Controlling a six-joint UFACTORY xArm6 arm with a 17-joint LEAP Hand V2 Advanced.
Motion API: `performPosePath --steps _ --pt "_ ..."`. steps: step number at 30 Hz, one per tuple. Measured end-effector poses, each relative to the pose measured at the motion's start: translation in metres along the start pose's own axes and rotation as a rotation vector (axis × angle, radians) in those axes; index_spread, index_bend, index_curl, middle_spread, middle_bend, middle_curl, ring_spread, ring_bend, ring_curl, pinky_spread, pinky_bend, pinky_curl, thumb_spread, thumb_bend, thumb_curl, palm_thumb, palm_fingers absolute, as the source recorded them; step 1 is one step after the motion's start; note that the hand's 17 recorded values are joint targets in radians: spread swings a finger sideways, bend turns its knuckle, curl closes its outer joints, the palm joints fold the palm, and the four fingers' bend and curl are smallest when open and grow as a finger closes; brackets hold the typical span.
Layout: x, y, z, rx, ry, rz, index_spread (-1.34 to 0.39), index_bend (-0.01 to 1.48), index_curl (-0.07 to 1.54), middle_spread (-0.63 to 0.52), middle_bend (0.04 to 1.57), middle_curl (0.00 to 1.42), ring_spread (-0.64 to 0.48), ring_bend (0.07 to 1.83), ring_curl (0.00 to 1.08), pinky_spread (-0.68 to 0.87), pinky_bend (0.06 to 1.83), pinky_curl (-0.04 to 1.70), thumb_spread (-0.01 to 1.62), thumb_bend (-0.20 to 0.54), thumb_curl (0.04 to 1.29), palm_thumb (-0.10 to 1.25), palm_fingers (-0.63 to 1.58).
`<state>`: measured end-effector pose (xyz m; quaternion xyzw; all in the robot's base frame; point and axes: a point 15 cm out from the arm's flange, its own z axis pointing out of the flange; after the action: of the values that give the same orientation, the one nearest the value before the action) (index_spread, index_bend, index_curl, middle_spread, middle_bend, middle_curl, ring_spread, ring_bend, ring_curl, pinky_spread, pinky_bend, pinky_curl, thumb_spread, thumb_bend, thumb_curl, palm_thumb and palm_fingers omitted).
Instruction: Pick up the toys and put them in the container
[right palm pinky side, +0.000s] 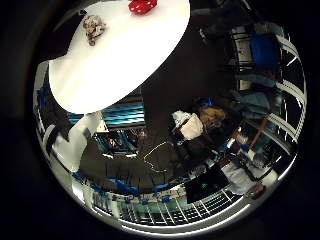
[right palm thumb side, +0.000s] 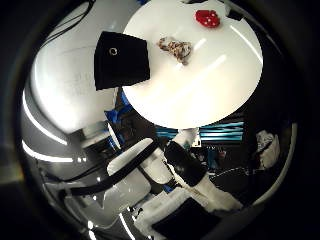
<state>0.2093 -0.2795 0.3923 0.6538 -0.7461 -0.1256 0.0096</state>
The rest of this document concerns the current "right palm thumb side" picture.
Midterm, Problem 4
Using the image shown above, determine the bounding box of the leopard print plush toy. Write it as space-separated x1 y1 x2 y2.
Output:
156 36 194 66

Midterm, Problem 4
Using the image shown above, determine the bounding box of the black fabric container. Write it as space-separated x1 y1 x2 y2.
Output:
93 30 151 92

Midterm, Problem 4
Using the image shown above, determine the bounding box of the blue metal rack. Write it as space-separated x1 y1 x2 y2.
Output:
155 121 245 143

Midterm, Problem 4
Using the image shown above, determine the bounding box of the red plush toy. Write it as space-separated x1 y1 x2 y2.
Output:
194 9 221 29

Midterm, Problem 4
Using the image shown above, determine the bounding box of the small black object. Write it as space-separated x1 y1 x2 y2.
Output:
226 6 245 22

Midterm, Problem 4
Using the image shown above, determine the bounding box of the black cable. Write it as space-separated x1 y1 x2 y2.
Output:
70 141 158 197

